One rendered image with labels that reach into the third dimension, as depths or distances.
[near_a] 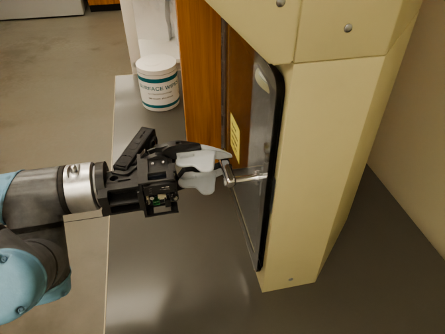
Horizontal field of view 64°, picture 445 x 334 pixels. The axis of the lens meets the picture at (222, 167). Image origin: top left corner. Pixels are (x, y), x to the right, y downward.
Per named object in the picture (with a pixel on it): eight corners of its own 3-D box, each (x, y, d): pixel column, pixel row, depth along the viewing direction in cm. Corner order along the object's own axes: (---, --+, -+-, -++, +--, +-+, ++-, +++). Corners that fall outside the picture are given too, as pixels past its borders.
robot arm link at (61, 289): (-3, 322, 44) (-13, 234, 45) (24, 297, 55) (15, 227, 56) (64, 307, 46) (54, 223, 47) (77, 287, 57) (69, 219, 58)
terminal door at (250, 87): (226, 170, 89) (228, 0, 63) (259, 276, 66) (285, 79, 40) (223, 170, 89) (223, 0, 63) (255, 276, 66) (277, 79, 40)
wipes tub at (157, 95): (177, 91, 130) (174, 52, 120) (182, 109, 120) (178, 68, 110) (141, 95, 128) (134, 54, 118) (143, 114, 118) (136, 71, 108)
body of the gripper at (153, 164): (183, 213, 55) (103, 225, 53) (177, 177, 62) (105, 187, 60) (179, 175, 50) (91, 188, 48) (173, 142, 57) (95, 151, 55)
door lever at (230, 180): (244, 154, 63) (244, 141, 61) (259, 189, 56) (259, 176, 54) (214, 157, 62) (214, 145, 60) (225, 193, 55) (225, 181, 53)
